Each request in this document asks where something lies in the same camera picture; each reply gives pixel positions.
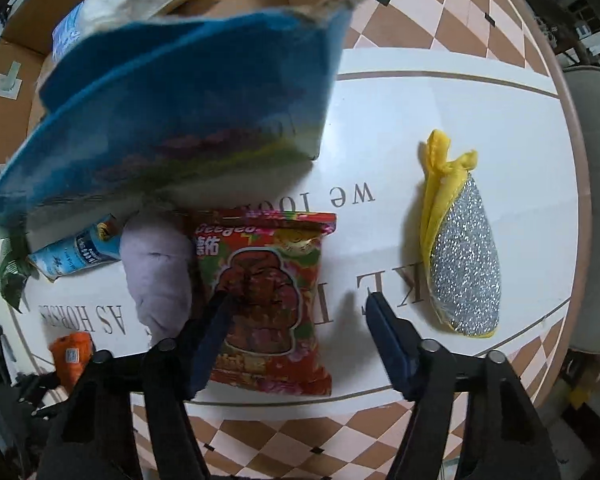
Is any orange snack packet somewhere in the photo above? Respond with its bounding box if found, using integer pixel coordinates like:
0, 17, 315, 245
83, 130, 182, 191
50, 332, 94, 394

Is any lavender towel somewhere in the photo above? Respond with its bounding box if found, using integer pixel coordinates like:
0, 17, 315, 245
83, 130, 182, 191
120, 210, 194, 344

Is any light blue snack packet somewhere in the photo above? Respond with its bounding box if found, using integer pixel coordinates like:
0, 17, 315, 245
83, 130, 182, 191
28, 214, 122, 282

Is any yellow silver glitter pouch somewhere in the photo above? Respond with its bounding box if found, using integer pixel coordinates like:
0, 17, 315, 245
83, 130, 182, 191
419, 129, 502, 338

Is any red snack bag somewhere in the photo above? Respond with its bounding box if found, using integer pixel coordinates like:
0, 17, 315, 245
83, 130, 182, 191
190, 209, 337, 396

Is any green snack packet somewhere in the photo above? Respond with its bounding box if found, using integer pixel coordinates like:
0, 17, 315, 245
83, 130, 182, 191
0, 234, 35, 313

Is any blue cardboard storage box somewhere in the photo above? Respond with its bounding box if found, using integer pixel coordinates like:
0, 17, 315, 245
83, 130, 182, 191
0, 0, 363, 238

